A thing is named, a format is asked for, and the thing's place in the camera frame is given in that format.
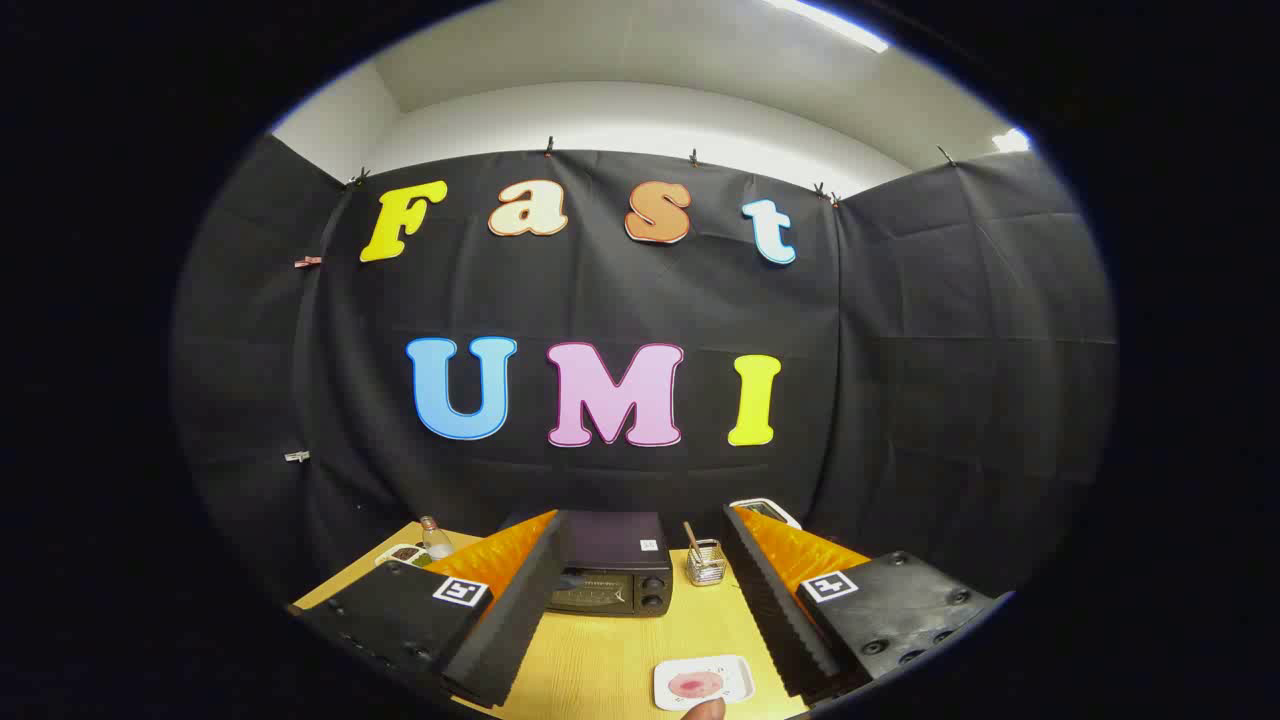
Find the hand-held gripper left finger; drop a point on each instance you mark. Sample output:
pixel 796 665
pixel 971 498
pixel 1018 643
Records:
pixel 520 620

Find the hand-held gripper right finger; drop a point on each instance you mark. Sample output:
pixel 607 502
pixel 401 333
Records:
pixel 770 610

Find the white square plate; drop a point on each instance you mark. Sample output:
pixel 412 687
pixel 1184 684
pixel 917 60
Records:
pixel 732 674

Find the red round food slice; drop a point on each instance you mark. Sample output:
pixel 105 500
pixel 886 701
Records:
pixel 695 686

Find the black toaster oven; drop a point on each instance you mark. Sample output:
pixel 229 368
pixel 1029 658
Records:
pixel 620 545

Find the white bread toaster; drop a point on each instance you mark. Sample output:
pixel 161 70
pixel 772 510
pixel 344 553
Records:
pixel 785 515

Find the brown wooden stick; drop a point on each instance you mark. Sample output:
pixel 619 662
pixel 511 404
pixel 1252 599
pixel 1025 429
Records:
pixel 690 534

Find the clear plastic water bottle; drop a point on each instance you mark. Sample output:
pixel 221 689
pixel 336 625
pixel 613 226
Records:
pixel 436 544

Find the white divided snack dish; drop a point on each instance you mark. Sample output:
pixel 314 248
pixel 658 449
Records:
pixel 400 553

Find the small ceiling light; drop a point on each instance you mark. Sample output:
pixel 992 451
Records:
pixel 1011 140

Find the long ceiling light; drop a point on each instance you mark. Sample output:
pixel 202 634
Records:
pixel 830 24

